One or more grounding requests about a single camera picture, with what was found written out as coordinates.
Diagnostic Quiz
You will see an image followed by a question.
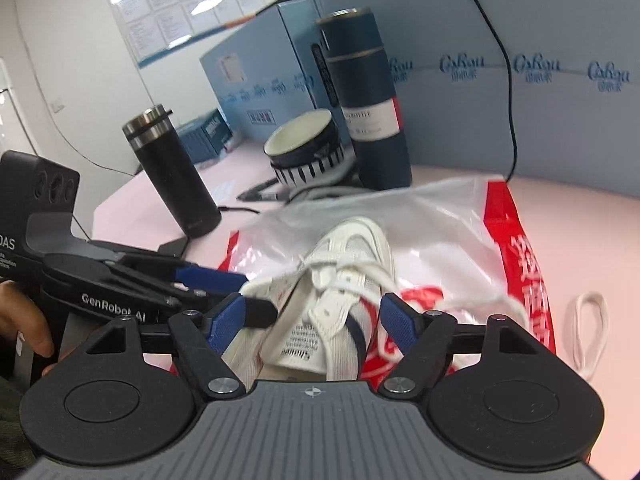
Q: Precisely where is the large light blue cardboard box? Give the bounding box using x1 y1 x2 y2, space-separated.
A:
307 0 640 196

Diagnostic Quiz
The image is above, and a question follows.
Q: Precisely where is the black hanging cable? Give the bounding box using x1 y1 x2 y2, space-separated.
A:
452 0 518 183

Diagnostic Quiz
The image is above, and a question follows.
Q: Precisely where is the red and white plastic bag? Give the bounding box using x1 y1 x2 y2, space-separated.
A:
167 174 558 386

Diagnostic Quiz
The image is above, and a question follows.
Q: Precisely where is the person's left hand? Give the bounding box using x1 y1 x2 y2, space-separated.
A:
0 280 66 378

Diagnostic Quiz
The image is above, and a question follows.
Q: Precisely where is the dark blue ceramic bowl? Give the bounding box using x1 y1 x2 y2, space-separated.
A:
263 109 342 168

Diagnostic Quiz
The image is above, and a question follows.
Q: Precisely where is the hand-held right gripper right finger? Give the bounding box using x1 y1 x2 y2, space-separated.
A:
377 292 556 401

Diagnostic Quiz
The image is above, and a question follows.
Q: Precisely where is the black marker pen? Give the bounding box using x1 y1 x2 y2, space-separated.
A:
237 177 278 198

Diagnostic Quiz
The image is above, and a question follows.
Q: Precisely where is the wall poster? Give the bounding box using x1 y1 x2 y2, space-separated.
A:
107 0 268 70

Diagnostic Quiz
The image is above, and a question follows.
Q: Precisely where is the light blue box with label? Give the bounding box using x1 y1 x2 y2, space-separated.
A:
199 1 326 142

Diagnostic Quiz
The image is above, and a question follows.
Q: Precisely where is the striped ceramic bowl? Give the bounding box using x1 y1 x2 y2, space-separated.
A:
270 142 346 191

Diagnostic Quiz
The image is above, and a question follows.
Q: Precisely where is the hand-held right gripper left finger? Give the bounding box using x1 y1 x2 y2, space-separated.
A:
82 292 247 402

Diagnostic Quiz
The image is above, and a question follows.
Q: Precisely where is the black thermos bottle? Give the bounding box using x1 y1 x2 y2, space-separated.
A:
122 105 222 238

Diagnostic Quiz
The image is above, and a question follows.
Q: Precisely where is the small teal box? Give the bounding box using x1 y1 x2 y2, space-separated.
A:
176 109 235 163

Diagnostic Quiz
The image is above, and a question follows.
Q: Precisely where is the dark blue vacuum bottle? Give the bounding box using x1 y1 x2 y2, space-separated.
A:
315 7 413 192

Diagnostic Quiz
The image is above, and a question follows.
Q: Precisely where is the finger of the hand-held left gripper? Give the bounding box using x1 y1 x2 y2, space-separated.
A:
107 270 279 329
89 240 249 295

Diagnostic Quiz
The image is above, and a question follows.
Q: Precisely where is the black charging cable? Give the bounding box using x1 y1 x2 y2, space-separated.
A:
217 185 351 216

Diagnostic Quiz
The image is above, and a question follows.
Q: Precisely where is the black pen with white label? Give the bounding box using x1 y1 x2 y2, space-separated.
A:
240 187 291 203

